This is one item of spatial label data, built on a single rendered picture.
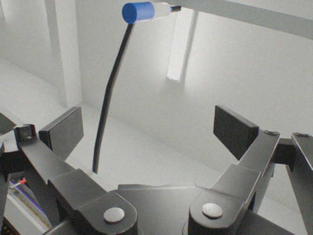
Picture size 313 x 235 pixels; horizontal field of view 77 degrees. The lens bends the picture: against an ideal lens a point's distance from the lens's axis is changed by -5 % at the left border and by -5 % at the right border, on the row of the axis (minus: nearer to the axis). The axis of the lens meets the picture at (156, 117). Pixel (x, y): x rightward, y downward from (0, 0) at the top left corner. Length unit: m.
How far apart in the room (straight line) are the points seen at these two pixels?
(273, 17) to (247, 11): 0.10
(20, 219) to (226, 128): 0.73
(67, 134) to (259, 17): 0.83
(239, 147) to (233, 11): 0.80
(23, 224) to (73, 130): 0.64
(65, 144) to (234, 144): 0.13
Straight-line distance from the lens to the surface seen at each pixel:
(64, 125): 0.17
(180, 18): 1.55
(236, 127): 0.17
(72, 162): 0.91
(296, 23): 0.90
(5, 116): 1.25
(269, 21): 0.91
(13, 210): 0.85
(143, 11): 0.72
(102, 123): 0.76
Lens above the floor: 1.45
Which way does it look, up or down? 46 degrees up
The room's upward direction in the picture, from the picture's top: 51 degrees clockwise
